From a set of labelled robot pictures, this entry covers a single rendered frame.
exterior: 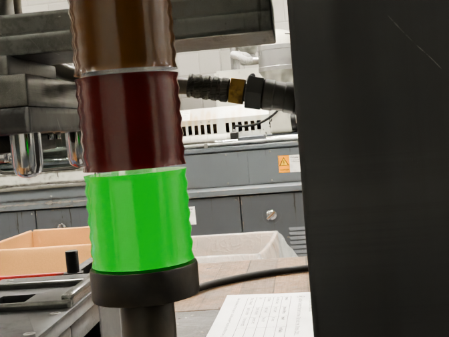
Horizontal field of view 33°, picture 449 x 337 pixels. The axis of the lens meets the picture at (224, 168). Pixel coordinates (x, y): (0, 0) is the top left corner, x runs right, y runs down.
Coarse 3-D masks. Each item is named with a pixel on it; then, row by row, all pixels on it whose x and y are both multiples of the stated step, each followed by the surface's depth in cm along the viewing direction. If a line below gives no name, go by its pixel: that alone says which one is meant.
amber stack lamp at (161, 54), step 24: (72, 0) 27; (96, 0) 26; (120, 0) 26; (144, 0) 26; (168, 0) 28; (72, 24) 27; (96, 24) 26; (120, 24) 26; (144, 24) 26; (168, 24) 27; (72, 48) 28; (96, 48) 26; (120, 48) 26; (144, 48) 26; (168, 48) 27; (96, 72) 27; (120, 72) 28
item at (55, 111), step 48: (0, 0) 53; (192, 0) 49; (240, 0) 48; (0, 48) 50; (48, 48) 50; (192, 48) 55; (0, 96) 47; (48, 96) 50; (0, 144) 53; (48, 144) 57
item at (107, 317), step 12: (96, 312) 58; (108, 312) 61; (72, 324) 52; (84, 324) 54; (96, 324) 58; (108, 324) 61; (120, 324) 64; (60, 336) 49; (72, 336) 51; (84, 336) 58; (96, 336) 58; (108, 336) 60; (120, 336) 64
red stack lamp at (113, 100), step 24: (144, 72) 26; (168, 72) 27; (96, 96) 27; (120, 96) 26; (144, 96) 26; (168, 96) 27; (96, 120) 27; (120, 120) 26; (144, 120) 26; (168, 120) 27; (96, 144) 27; (120, 144) 26; (144, 144) 27; (168, 144) 27; (96, 168) 27; (120, 168) 26; (144, 168) 26
